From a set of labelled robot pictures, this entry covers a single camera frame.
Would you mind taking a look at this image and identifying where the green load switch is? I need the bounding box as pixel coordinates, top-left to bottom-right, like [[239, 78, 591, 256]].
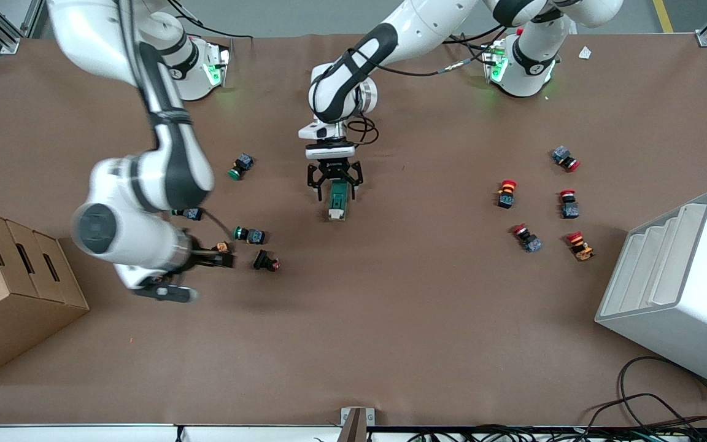
[[327, 180, 349, 222]]

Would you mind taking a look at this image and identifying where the red pushbutton orange base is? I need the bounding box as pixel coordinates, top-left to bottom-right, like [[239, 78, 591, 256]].
[[496, 179, 518, 209], [567, 231, 595, 262]]

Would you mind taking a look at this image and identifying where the white stepped storage box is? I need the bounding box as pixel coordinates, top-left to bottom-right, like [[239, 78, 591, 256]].
[[595, 190, 707, 395]]

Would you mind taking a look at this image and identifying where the black square pushbutton switch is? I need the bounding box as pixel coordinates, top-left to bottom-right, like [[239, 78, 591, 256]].
[[253, 249, 282, 272]]

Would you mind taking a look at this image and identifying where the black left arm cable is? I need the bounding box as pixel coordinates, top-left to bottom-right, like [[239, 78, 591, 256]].
[[381, 25, 517, 77]]

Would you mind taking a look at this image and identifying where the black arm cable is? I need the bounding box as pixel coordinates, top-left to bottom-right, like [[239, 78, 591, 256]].
[[117, 0, 173, 117], [381, 25, 517, 77]]

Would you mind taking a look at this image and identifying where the metal table bracket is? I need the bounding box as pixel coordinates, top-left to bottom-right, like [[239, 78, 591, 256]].
[[340, 407, 376, 442]]

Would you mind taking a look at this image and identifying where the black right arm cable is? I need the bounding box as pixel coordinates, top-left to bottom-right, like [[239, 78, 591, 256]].
[[117, 0, 173, 117]]

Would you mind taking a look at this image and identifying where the black cable bundle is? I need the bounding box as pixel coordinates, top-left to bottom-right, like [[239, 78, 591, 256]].
[[409, 424, 707, 442]]

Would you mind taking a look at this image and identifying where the black looped floor cable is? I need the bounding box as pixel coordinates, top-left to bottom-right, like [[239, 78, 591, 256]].
[[587, 356, 707, 430]]

